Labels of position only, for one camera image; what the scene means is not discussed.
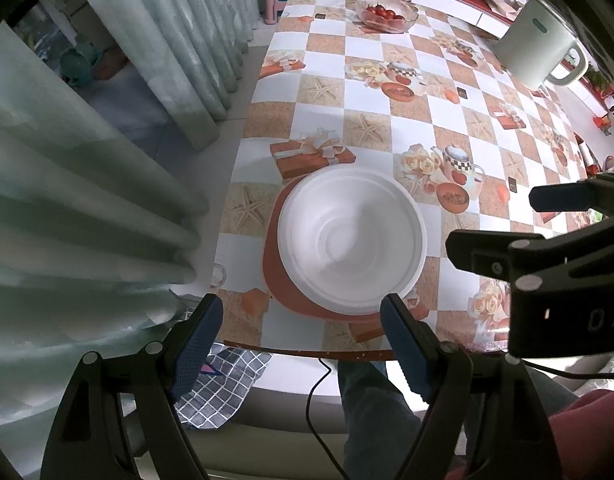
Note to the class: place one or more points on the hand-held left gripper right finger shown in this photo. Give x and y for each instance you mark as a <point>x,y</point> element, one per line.
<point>402,345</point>

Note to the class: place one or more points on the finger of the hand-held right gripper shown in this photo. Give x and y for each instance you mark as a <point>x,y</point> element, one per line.
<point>562,197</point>
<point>477,250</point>

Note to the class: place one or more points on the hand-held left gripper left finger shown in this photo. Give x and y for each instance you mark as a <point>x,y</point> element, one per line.
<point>199,340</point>

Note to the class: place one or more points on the pink plate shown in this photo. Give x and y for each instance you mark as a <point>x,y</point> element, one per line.
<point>272,260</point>

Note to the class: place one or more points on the grey checked cloth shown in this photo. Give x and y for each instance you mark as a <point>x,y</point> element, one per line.
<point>222,390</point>

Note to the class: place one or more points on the small clear glass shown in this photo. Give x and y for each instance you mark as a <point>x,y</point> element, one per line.
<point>218,276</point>

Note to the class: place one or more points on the beige seat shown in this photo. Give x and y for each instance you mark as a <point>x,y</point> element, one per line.
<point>267,440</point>

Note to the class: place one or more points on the pink shirt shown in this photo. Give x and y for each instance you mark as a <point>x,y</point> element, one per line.
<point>587,435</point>

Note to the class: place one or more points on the printed checkered tablecloth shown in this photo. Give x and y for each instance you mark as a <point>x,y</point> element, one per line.
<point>387,125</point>

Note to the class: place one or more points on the white electric kettle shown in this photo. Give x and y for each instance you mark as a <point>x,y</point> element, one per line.
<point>532,40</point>

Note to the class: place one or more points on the glass bowl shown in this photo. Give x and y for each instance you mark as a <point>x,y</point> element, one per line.
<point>407,22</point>

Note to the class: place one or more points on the pile of cherry tomatoes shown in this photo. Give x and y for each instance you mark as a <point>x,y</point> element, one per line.
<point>382,11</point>

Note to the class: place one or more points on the teal plastic container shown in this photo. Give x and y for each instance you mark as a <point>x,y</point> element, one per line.
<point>79,67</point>

